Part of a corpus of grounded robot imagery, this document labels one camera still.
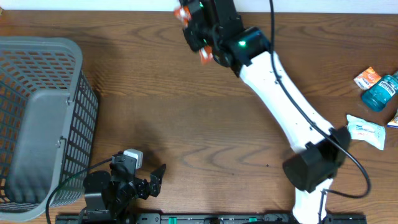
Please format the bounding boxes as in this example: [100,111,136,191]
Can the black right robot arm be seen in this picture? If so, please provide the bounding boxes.
[175,0,350,223]

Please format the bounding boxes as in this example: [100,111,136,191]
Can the yellow tissue pack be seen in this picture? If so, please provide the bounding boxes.
[387,111,398,129]

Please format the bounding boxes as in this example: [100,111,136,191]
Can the orange small tissue packet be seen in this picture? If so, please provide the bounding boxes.
[353,67,381,90]

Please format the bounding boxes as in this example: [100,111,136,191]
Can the teal wet wipes pack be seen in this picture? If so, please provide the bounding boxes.
[346,114,386,151]

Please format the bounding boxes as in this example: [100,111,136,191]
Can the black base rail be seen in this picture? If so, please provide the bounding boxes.
[55,213,367,224]

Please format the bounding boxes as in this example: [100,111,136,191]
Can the blue mouthwash bottle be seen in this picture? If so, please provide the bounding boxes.
[361,72,397,112]

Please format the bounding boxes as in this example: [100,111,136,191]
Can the orange snack bar wrapper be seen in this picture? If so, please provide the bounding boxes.
[174,6,213,64]

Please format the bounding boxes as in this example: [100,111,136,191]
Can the grey plastic shopping basket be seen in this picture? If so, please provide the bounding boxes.
[1,37,98,222]

